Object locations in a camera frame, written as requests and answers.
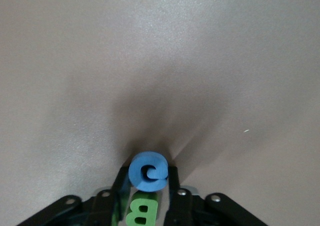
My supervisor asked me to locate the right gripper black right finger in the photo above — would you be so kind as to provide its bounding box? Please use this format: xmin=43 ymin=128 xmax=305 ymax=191
xmin=166 ymin=166 xmax=270 ymax=226

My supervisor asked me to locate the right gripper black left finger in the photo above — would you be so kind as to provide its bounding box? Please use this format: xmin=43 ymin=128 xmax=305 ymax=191
xmin=17 ymin=165 xmax=131 ymax=226

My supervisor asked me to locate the green foam letter B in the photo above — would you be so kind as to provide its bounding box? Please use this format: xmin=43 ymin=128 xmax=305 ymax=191
xmin=125 ymin=192 xmax=160 ymax=226

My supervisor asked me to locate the blue foam letter G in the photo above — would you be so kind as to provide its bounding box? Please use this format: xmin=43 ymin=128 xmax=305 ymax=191
xmin=128 ymin=150 xmax=169 ymax=193

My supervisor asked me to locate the brown table cover sheet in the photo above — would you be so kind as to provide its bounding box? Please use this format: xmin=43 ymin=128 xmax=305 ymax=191
xmin=0 ymin=0 xmax=320 ymax=226

